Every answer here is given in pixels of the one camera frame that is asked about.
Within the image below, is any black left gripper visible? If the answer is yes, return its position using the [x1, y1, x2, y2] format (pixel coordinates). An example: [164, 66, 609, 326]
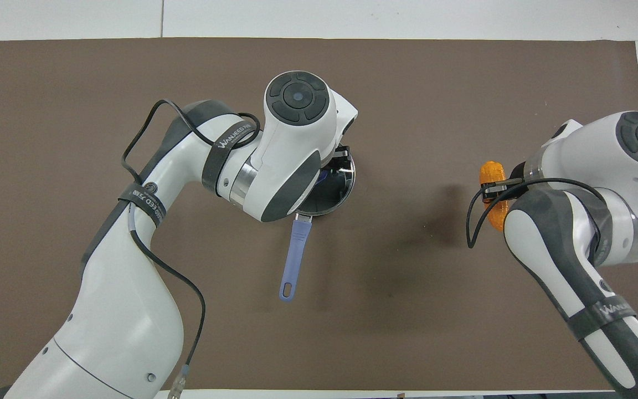
[327, 144, 353, 174]

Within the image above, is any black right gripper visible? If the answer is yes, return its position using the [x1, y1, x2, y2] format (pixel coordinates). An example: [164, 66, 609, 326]
[482, 161, 531, 204]

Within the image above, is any orange corn cob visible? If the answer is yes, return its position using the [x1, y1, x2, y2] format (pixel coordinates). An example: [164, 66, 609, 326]
[479, 160, 511, 232]

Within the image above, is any glass lid purple knob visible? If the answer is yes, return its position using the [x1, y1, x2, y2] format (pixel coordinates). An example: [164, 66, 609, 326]
[297, 156, 356, 217]

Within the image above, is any brown table mat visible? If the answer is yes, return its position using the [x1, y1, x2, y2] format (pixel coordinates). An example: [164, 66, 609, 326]
[0, 38, 638, 391]

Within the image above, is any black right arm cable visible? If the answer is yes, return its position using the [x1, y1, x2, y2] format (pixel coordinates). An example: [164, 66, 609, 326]
[466, 177, 609, 249]

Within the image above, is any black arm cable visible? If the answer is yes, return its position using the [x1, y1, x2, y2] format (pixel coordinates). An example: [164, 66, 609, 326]
[466, 177, 609, 249]
[121, 99, 263, 399]

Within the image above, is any black pot purple handle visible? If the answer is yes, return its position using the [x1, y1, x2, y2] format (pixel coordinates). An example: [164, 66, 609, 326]
[279, 206, 348, 302]

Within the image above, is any black velcro cable strap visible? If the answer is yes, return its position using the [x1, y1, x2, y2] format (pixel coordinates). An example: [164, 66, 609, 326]
[118, 182, 168, 228]
[202, 119, 262, 195]
[567, 299, 638, 342]

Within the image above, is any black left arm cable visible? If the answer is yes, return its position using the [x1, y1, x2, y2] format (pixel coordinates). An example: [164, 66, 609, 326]
[121, 99, 263, 399]

